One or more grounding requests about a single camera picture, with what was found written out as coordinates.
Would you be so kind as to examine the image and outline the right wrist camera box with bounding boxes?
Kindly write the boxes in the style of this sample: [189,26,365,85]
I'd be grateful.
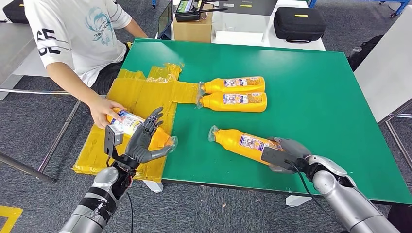
[260,146,298,171]

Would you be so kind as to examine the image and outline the black tablet screen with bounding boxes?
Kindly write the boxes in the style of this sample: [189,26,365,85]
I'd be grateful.
[157,0,174,41]

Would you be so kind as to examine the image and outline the person's right hand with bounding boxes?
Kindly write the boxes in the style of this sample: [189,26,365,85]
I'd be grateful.
[88,97,126,130]

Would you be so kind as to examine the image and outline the cardboard box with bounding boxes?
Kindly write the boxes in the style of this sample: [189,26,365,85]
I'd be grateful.
[172,4,214,44]

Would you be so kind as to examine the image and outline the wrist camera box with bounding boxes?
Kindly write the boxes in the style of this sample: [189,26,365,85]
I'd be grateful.
[103,123,124,158]
[260,146,298,171]

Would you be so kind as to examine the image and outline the orange detergent bottle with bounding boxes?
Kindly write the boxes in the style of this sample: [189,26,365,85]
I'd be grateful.
[198,76,266,95]
[106,107,179,152]
[207,125,286,166]
[196,92,268,113]

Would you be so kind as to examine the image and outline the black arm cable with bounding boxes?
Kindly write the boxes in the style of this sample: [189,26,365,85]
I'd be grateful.
[127,191,134,233]
[284,160,342,226]

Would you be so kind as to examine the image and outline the white table foot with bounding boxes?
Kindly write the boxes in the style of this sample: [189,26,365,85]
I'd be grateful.
[143,180,164,194]
[285,195,314,208]

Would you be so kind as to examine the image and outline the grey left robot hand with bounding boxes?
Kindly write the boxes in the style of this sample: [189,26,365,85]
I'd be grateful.
[123,106,173,165]

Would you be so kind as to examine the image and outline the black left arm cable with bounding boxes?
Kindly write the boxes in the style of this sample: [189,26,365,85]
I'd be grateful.
[127,191,134,233]

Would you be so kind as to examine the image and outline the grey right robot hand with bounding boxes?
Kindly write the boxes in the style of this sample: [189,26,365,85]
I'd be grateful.
[267,136,312,174]

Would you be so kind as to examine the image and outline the person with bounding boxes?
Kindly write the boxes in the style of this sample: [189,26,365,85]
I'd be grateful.
[23,0,149,130]

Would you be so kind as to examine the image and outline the black bag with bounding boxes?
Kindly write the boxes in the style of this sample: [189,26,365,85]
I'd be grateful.
[347,34,384,72]

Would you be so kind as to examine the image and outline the yellow tape mat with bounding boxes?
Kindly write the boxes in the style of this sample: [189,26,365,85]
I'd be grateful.
[71,63,200,183]

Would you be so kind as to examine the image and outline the grey metal table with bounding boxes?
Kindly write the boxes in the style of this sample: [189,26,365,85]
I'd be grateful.
[0,24,92,185]
[352,4,412,174]

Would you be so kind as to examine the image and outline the green table board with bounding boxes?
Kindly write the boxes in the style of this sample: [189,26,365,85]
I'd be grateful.
[120,38,412,205]

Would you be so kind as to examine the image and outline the white flat box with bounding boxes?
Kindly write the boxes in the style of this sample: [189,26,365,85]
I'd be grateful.
[214,30,265,46]

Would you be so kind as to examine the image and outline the blue metal frame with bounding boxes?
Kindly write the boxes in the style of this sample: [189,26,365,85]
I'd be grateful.
[307,0,412,18]

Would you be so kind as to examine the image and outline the black remote controller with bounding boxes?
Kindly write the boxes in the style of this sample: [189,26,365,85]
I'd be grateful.
[174,0,229,23]

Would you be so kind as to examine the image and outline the black carrying case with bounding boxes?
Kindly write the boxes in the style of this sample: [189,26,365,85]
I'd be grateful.
[2,0,30,25]
[273,7,326,44]

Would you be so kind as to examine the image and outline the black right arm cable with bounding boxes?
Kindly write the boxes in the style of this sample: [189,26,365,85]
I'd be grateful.
[284,160,342,226]

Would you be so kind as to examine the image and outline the white table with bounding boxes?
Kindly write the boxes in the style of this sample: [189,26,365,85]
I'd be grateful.
[154,0,326,52]

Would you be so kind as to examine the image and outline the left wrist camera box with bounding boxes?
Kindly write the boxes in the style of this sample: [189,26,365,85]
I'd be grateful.
[103,123,124,158]

